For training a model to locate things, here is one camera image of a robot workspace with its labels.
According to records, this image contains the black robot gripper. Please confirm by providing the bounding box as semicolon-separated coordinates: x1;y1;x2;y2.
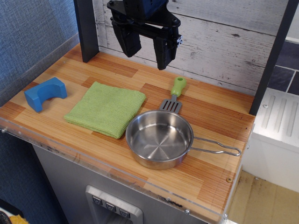
107;0;182;70

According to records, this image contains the green towel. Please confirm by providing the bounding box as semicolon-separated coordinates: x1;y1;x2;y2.
64;82;146;139

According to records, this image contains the yellow object at corner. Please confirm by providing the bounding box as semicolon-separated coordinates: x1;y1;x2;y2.
9;215;29;224

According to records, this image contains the stainless steel pan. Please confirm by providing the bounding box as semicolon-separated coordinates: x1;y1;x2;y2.
125;110;242;170

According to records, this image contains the blue arch block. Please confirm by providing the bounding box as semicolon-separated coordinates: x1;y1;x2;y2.
24;77;67;112

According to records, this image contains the grey toy fridge cabinet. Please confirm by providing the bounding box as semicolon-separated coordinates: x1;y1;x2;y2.
34;146;225;224

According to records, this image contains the clear acrylic table edge guard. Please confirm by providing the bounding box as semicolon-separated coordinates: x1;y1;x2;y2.
0;113;242;220

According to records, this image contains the silver dispenser button panel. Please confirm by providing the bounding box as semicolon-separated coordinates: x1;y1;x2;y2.
85;185;143;224

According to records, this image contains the white ridged side unit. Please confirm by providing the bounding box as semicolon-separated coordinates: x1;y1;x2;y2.
242;88;299;192

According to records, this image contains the green handled grey spatula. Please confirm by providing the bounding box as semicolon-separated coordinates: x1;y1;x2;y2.
159;77;186;113

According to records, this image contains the dark right frame post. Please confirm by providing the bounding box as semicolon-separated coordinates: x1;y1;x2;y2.
249;0;299;116

